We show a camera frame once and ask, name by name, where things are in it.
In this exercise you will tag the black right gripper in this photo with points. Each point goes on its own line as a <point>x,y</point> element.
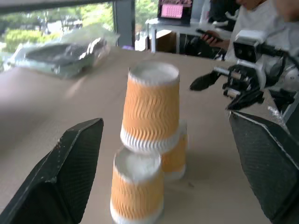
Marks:
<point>243,80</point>

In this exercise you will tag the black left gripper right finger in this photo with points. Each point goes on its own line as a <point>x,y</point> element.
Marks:
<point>268,163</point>

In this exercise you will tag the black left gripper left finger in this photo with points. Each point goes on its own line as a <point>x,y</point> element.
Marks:
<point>70,163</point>

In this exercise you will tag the black phone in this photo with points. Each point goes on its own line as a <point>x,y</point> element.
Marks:
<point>205,32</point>

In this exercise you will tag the orange ripple paper cup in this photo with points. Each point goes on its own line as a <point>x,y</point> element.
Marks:
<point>150,107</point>
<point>175,158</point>
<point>136,191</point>

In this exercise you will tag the person's bare hand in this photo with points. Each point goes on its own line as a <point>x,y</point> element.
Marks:
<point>216,40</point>

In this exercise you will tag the white side table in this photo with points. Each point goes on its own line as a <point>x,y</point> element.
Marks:
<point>187,26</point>

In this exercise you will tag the person in white shirt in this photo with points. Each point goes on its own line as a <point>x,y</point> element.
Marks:
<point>254,18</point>

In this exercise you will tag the brown cardboard box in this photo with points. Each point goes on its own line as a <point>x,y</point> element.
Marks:
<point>165,42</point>

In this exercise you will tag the laptop with pink screen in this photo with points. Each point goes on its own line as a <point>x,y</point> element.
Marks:
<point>174,11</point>

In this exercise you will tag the clear plastic bag with contents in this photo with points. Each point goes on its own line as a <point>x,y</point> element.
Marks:
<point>65,56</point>

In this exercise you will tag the dark window pillar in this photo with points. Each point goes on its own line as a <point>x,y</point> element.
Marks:
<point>125,23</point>

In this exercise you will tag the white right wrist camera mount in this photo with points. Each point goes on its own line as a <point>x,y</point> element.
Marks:
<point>251,38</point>

